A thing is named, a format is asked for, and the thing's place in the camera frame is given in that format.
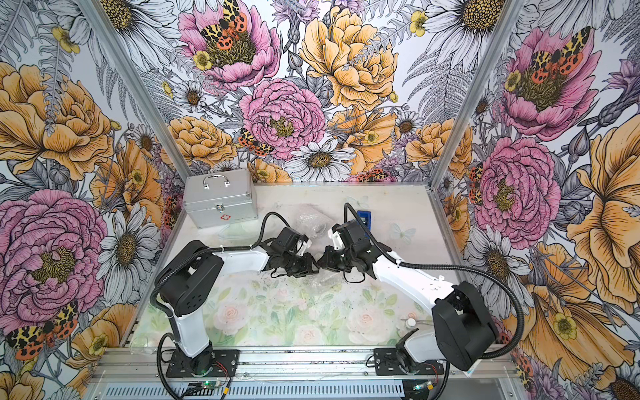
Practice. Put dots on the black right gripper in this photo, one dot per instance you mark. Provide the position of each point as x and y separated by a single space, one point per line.
327 260

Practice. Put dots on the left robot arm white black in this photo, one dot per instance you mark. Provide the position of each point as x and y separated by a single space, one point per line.
183 286

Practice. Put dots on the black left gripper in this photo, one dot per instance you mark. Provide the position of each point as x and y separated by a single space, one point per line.
306 268

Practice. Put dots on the blue tape dispenser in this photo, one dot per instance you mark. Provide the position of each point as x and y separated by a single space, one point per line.
366 217

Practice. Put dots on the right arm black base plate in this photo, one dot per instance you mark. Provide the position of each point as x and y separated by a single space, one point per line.
389 362

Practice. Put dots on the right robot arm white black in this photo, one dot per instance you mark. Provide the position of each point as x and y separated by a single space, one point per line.
463 327

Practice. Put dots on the silver metal first aid case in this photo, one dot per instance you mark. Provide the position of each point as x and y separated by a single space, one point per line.
217 199

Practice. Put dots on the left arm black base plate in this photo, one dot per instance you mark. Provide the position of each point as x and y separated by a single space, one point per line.
212 363

